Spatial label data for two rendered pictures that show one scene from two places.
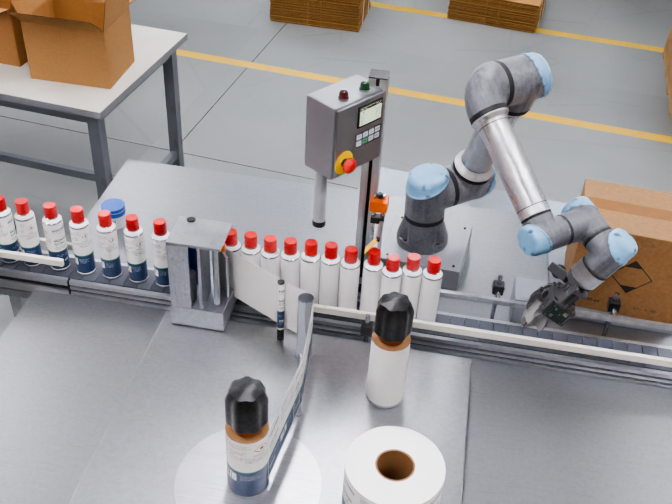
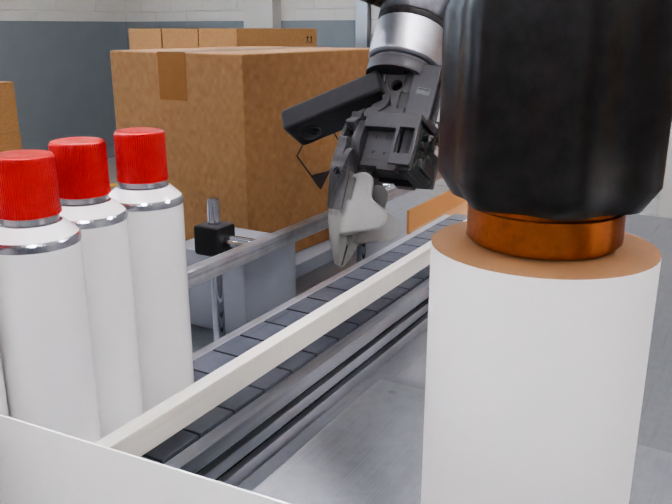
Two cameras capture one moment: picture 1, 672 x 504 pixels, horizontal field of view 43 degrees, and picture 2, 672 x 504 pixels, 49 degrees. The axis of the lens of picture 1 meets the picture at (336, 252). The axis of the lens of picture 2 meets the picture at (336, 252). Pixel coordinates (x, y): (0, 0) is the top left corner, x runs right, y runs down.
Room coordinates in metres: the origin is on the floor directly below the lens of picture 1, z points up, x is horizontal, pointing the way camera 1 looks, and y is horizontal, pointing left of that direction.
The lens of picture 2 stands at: (1.37, 0.16, 1.15)
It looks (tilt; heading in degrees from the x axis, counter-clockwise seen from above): 17 degrees down; 292
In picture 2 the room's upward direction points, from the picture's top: straight up
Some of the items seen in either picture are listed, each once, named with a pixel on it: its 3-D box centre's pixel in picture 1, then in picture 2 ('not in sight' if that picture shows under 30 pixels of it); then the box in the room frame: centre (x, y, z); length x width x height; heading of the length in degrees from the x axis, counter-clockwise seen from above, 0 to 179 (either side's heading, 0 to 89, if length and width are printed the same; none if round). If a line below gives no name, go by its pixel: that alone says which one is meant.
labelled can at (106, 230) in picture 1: (108, 244); not in sight; (1.79, 0.61, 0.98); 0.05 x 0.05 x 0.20
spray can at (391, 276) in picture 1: (390, 288); (43, 330); (1.68, -0.14, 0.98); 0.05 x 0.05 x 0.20
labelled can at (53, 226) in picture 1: (55, 236); not in sight; (1.81, 0.76, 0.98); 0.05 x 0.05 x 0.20
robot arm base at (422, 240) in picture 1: (423, 225); not in sight; (2.02, -0.25, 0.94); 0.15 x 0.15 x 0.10
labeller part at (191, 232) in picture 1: (199, 233); not in sight; (1.65, 0.33, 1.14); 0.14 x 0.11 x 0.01; 82
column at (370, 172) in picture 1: (368, 192); not in sight; (1.84, -0.08, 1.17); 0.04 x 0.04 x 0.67; 82
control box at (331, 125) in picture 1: (345, 127); not in sight; (1.79, 0.00, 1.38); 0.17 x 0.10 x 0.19; 137
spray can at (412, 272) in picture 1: (410, 287); (92, 299); (1.69, -0.20, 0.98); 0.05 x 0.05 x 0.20
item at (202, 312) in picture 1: (202, 273); not in sight; (1.66, 0.33, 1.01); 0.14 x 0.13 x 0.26; 82
